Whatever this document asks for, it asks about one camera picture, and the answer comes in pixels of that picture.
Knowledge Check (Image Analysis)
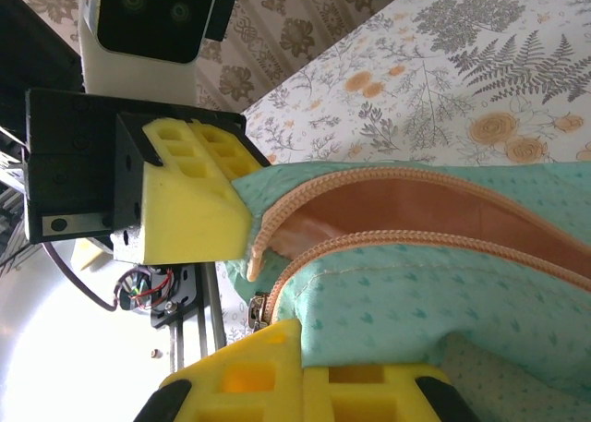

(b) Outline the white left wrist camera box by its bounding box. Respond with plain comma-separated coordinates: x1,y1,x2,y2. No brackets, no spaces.
77,0,237,99

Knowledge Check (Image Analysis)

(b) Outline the peach and mint zip jacket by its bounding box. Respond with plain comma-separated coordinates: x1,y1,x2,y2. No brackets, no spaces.
223,160,591,422

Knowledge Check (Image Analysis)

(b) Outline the metal zipper slider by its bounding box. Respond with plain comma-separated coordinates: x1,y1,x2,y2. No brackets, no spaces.
247,291,279,332

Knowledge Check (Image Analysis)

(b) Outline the floral leaf print tablecloth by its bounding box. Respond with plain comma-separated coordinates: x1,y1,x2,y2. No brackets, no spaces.
216,0,591,349

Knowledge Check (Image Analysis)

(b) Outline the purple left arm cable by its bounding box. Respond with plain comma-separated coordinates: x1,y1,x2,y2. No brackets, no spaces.
44,242,122,313

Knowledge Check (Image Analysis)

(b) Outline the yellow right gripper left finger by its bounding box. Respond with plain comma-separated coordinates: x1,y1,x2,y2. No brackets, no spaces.
131,320,305,422

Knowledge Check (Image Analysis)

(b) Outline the black connector board with wires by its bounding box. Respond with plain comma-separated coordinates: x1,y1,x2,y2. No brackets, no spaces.
115,263,200,329

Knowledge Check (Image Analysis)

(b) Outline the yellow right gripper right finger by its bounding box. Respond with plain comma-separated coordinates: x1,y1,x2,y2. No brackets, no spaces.
302,363,484,422

